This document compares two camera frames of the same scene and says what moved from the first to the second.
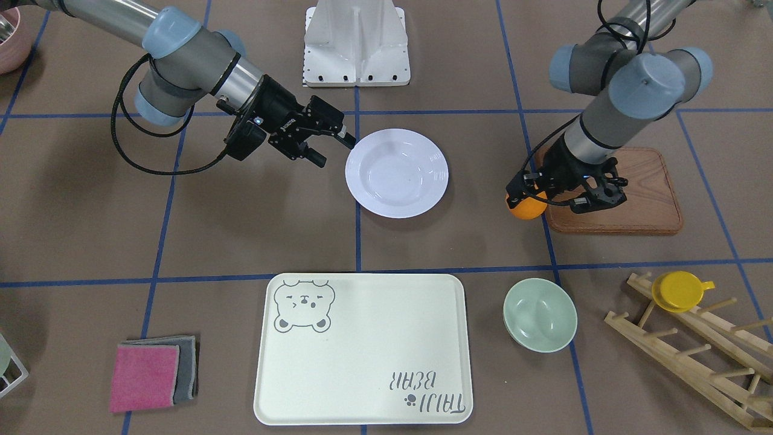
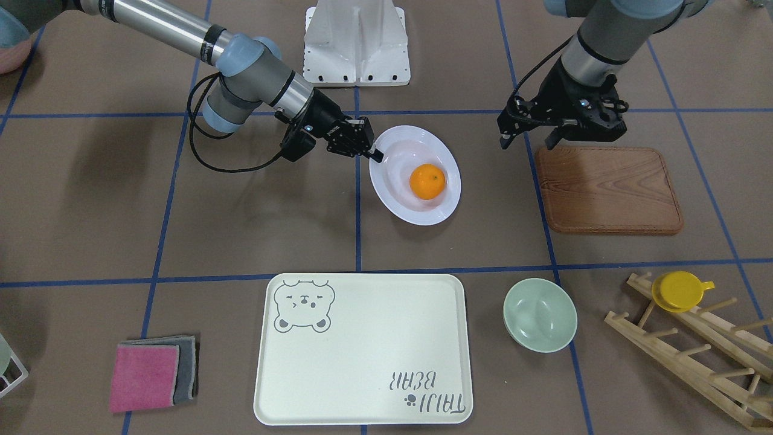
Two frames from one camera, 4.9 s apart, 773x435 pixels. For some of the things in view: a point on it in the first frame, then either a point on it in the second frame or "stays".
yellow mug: [679, 291] stays
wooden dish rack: [755, 411] stays
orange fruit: [531, 209] → [427, 180]
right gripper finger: [322, 117] → [377, 156]
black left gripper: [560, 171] → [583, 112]
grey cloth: [186, 380] stays
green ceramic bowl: [540, 315] stays
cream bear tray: [370, 349] stays
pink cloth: [144, 377] stays
